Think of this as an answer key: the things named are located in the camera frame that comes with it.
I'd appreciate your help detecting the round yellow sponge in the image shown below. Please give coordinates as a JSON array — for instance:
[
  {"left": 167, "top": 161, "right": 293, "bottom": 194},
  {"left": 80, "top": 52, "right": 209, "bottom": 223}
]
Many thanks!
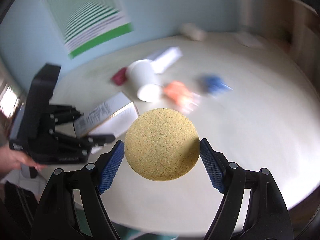
[{"left": 124, "top": 108, "right": 200, "bottom": 181}]

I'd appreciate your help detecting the bag of blue clay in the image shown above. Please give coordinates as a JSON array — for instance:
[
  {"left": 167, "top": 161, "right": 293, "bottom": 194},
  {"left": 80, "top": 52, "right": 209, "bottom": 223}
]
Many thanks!
[{"left": 199, "top": 75, "right": 233, "bottom": 98}]

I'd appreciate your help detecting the person's left hand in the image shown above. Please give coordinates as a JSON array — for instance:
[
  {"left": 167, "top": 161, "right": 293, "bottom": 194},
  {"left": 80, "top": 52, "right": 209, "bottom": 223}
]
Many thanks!
[{"left": 0, "top": 144, "right": 46, "bottom": 179}]

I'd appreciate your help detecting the white printed carton box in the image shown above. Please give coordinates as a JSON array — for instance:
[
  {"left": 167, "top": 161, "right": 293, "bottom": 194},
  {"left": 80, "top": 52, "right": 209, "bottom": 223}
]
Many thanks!
[{"left": 73, "top": 92, "right": 139, "bottom": 138}]

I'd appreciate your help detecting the small dark red box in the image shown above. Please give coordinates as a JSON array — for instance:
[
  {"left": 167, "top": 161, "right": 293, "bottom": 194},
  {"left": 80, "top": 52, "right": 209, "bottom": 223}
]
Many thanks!
[{"left": 111, "top": 67, "right": 127, "bottom": 86}]

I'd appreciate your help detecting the large white paper cup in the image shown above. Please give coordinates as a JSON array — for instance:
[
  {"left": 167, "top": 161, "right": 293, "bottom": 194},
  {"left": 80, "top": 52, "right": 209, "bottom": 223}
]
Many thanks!
[{"left": 125, "top": 59, "right": 163, "bottom": 102}]

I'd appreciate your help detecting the bag of orange clay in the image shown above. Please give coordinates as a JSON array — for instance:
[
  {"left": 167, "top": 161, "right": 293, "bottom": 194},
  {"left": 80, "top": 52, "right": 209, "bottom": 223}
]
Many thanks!
[{"left": 163, "top": 81, "right": 201, "bottom": 114}]

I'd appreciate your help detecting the long white carton box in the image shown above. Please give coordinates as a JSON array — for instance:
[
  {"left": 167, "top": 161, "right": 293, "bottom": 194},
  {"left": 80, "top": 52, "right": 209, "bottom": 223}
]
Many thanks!
[{"left": 145, "top": 46, "right": 183, "bottom": 74}]

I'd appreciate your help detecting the green white eye chart poster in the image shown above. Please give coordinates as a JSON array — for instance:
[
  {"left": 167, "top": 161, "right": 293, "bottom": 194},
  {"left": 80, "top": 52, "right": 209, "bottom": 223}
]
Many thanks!
[{"left": 40, "top": 0, "right": 132, "bottom": 58}]

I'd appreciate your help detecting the white desk lamp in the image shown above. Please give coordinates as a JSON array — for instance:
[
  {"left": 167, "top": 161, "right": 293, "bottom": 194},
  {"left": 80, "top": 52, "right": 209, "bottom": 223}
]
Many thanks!
[{"left": 234, "top": 0, "right": 264, "bottom": 49}]

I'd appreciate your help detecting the white paper cup lying far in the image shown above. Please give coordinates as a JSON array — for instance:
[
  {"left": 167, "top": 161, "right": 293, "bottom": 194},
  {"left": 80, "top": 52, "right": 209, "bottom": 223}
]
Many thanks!
[{"left": 180, "top": 23, "right": 207, "bottom": 41}]

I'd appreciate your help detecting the wooden bookshelf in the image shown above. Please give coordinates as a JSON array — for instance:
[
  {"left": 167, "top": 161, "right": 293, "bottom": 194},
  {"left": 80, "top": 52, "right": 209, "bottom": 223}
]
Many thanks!
[{"left": 260, "top": 0, "right": 319, "bottom": 84}]

